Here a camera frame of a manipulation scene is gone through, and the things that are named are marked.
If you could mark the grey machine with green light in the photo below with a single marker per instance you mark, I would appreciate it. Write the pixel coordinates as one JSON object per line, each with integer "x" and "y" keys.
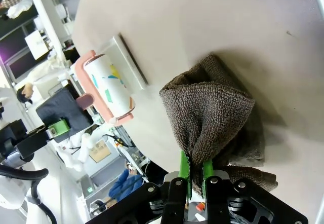
{"x": 88, "y": 187}

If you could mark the white rectangular tray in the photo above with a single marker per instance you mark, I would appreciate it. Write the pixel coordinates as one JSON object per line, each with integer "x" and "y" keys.
{"x": 126, "y": 56}

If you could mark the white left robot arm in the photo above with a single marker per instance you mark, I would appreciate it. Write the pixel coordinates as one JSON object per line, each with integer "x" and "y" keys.
{"x": 10, "y": 196}

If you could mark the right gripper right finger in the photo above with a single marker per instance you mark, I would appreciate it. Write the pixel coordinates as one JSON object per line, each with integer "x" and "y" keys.
{"x": 217, "y": 198}

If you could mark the brown knitted cloth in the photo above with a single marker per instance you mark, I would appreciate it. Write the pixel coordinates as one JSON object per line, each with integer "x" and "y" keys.
{"x": 215, "y": 107}

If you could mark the person in blue jacket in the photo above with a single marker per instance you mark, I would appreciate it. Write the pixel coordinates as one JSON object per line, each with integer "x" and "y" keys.
{"x": 124, "y": 186}

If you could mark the white paper box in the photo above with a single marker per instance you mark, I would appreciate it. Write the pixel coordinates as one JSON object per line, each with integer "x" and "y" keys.
{"x": 36, "y": 44}

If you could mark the brown cardboard box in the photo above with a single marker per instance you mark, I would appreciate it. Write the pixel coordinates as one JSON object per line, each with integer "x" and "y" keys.
{"x": 100, "y": 151}

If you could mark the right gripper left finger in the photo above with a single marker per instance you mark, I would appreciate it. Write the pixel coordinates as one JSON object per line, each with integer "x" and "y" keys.
{"x": 177, "y": 198}

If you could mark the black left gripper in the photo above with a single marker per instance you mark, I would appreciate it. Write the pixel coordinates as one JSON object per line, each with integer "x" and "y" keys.
{"x": 10, "y": 137}

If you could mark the person with black hair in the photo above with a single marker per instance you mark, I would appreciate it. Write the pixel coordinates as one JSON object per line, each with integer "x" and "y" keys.
{"x": 25, "y": 93}

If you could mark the dark computer monitor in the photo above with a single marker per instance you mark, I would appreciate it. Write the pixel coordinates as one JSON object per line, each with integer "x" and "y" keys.
{"x": 15, "y": 64}

